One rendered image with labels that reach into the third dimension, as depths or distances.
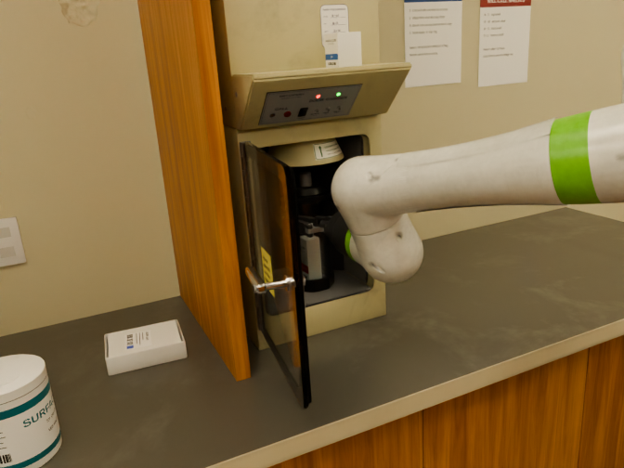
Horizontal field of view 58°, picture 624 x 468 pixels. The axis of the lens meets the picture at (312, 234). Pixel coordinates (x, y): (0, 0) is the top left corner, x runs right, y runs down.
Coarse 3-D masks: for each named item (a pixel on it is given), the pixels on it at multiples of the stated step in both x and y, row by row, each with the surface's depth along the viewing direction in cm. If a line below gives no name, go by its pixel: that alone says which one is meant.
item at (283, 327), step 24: (264, 168) 91; (288, 168) 79; (264, 192) 94; (288, 192) 79; (264, 216) 97; (288, 216) 80; (264, 240) 100; (288, 240) 82; (288, 264) 85; (264, 312) 111; (288, 312) 90; (264, 336) 115; (288, 336) 93; (288, 360) 96
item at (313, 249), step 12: (324, 192) 125; (300, 204) 123; (312, 204) 123; (324, 204) 125; (312, 216) 124; (300, 240) 126; (312, 240) 126; (324, 240) 127; (312, 252) 126; (324, 252) 128; (312, 264) 127; (324, 264) 128; (312, 276) 128; (324, 276) 129
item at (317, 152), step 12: (288, 144) 117; (300, 144) 117; (312, 144) 117; (324, 144) 118; (336, 144) 121; (276, 156) 119; (288, 156) 117; (300, 156) 116; (312, 156) 117; (324, 156) 117; (336, 156) 120
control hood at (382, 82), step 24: (264, 72) 99; (288, 72) 96; (312, 72) 98; (336, 72) 100; (360, 72) 102; (384, 72) 104; (408, 72) 107; (240, 96) 100; (264, 96) 98; (360, 96) 108; (384, 96) 111; (240, 120) 103; (312, 120) 109
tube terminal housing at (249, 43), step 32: (224, 0) 99; (256, 0) 102; (288, 0) 104; (320, 0) 107; (352, 0) 110; (224, 32) 102; (256, 32) 103; (288, 32) 106; (320, 32) 108; (224, 64) 105; (256, 64) 105; (288, 64) 107; (320, 64) 110; (224, 96) 109; (224, 128) 113; (256, 128) 108; (288, 128) 111; (320, 128) 114; (352, 128) 117; (384, 288) 131; (256, 320) 118; (320, 320) 125; (352, 320) 129
